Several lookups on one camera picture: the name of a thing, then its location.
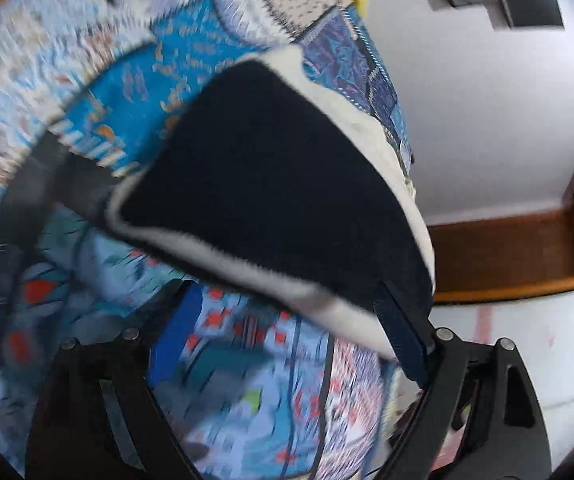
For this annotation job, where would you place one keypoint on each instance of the brown wooden wardrobe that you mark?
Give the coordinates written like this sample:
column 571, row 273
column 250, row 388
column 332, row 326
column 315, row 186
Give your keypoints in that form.
column 507, row 255

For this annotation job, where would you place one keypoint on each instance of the white sliding door with hearts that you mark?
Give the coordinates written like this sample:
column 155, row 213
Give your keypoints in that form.
column 557, row 360

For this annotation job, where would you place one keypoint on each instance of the navy and white striped sweater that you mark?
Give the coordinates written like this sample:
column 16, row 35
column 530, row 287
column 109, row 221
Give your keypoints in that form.
column 267, row 185

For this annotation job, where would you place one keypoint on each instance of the blue patchwork bed blanket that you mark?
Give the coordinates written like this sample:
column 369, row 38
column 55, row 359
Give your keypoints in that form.
column 117, row 85

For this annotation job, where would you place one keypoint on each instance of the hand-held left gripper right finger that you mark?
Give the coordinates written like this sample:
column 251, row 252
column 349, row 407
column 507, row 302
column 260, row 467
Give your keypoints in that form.
column 407, row 342

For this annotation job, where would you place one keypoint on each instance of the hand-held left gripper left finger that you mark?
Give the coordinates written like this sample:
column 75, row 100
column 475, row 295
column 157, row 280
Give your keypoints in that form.
column 174, row 330

